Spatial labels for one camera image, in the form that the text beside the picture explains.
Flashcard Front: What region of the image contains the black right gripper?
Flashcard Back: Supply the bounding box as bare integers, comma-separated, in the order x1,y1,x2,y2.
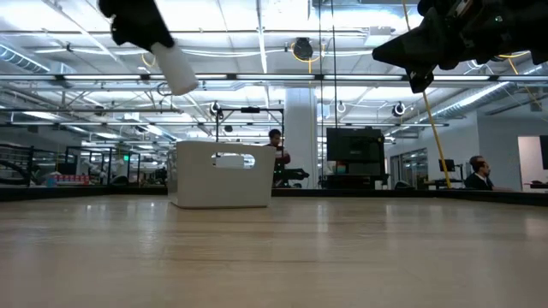
372,0,503,95

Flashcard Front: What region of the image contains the black monitor cart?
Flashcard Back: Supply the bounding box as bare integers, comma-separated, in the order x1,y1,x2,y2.
324,173,390,190

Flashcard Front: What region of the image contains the white plastic basket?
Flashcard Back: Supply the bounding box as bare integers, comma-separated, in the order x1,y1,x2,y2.
166,140,277,210

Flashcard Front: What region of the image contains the black shelving rack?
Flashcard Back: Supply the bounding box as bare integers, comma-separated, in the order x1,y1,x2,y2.
0,143,36,187

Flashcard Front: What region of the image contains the black hanging cable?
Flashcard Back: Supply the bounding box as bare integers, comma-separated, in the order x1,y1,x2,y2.
317,0,324,189
331,0,338,129

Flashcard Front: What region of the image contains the black metal workstation frame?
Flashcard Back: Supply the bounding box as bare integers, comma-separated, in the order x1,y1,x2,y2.
63,145,141,186

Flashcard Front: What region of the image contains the white plastic pill bottle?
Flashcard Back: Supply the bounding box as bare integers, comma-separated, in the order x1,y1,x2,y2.
150,40,200,97

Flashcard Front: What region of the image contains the black overhead frame rig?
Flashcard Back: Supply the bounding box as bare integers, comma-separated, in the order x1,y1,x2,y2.
214,106,285,145

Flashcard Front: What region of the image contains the black ceiling cable reel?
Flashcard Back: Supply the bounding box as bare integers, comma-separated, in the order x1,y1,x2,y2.
291,37,315,62

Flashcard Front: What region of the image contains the white building column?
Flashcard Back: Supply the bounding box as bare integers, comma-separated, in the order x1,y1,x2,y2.
283,86,319,190

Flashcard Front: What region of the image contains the red boxes row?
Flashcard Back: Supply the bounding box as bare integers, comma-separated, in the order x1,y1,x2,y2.
50,173,92,187

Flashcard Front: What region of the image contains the person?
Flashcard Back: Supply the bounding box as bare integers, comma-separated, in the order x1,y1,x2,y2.
264,128,293,188
463,155,497,192

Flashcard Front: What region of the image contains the black table edge rail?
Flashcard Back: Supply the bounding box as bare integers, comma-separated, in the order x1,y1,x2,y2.
0,185,548,207

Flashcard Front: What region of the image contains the yellow hanging cable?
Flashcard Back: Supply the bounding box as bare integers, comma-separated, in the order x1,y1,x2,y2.
401,0,453,190

